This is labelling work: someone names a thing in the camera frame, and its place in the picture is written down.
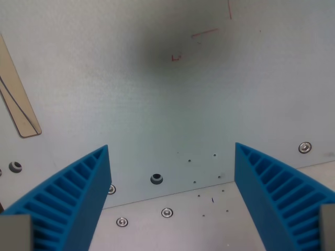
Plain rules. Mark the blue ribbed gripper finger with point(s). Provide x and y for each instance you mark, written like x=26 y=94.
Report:
x=264 y=188
x=78 y=191

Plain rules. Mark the silver countersunk screw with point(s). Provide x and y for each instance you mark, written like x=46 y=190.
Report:
x=167 y=212
x=112 y=189
x=305 y=147
x=122 y=222

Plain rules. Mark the beige wooden board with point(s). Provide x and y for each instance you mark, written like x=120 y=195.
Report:
x=16 y=99

